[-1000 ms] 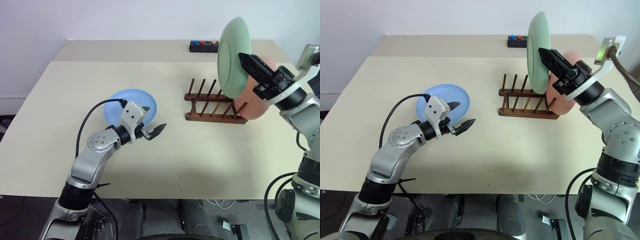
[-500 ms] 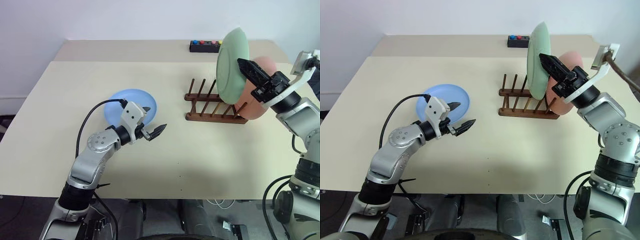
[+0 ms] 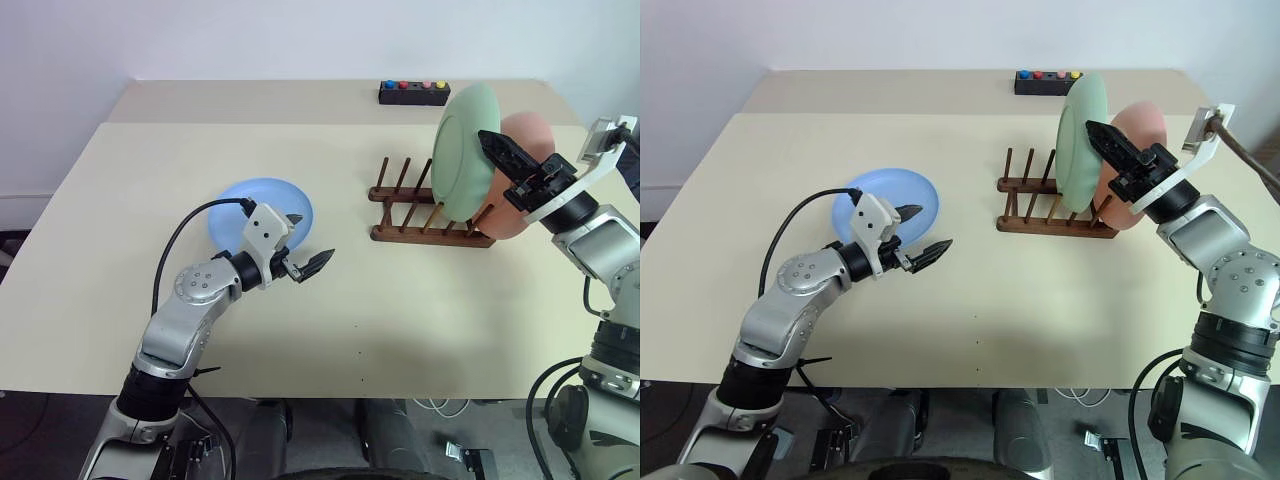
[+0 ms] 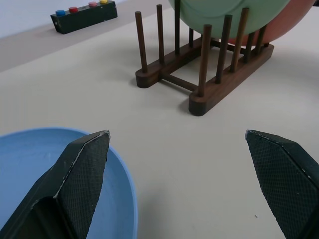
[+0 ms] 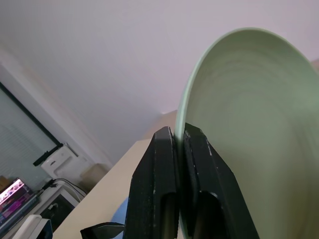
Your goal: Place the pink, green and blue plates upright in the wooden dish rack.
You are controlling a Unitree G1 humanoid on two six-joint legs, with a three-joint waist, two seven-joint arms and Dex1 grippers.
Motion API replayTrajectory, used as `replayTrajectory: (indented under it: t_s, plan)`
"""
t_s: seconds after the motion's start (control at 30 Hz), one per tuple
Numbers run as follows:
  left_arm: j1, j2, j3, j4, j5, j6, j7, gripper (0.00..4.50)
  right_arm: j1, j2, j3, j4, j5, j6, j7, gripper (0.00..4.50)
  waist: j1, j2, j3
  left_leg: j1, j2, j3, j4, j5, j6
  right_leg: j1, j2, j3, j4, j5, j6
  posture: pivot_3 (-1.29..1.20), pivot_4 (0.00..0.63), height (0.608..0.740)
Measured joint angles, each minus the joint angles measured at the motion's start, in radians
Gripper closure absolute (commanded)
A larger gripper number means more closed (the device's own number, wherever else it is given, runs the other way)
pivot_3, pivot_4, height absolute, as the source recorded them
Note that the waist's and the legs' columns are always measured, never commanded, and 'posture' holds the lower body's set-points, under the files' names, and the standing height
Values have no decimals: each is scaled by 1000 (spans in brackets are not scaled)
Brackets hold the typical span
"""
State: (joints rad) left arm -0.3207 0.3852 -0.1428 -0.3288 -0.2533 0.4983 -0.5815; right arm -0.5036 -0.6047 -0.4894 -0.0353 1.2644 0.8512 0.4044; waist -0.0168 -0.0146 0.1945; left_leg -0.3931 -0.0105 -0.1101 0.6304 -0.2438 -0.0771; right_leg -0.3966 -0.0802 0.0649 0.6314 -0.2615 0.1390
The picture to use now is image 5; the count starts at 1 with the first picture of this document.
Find laptop with lit screen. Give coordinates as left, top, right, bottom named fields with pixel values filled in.
left=0, top=177, right=40, bottom=233

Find green plastic plate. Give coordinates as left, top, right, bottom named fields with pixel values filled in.
left=172, top=26, right=319, bottom=239

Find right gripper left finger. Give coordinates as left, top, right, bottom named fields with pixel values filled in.
left=123, top=126, right=181, bottom=239

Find blue plastic plate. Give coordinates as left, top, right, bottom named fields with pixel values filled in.
left=110, top=196, right=131, bottom=225

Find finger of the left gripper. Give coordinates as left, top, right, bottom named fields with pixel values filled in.
left=80, top=222, right=126, bottom=239

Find white appliance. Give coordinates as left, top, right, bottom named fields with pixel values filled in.
left=40, top=142, right=81, bottom=180

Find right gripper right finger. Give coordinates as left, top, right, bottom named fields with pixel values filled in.
left=180, top=122, right=260, bottom=239

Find black framed window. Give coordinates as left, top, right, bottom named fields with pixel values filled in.
left=0, top=81, right=63, bottom=179

